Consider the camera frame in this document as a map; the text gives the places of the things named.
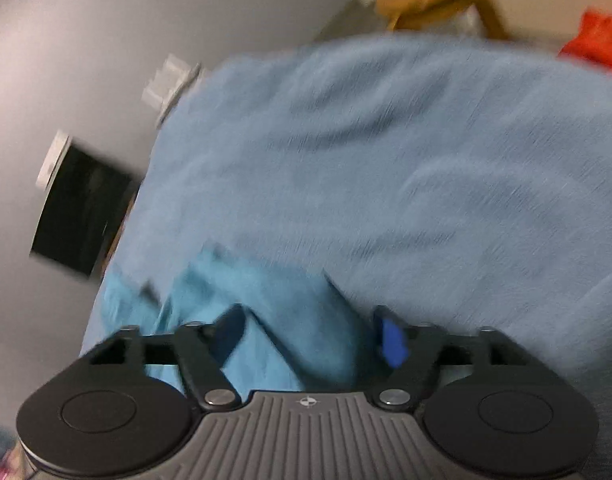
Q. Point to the white wall fixture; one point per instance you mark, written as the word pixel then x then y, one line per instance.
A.
pixel 55 157

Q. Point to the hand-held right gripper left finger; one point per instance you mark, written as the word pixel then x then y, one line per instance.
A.
pixel 232 332

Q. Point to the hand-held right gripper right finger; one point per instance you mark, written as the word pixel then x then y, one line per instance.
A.
pixel 391 340

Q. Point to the blue bed blanket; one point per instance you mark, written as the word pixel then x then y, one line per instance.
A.
pixel 366 160

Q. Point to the red cloth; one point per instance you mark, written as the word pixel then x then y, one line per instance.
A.
pixel 598 40

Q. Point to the black television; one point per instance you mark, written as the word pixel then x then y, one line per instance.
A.
pixel 81 210

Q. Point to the white router with antennas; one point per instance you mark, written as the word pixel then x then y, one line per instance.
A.
pixel 172 74

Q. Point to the blue zip jacket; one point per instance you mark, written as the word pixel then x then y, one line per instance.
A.
pixel 286 320

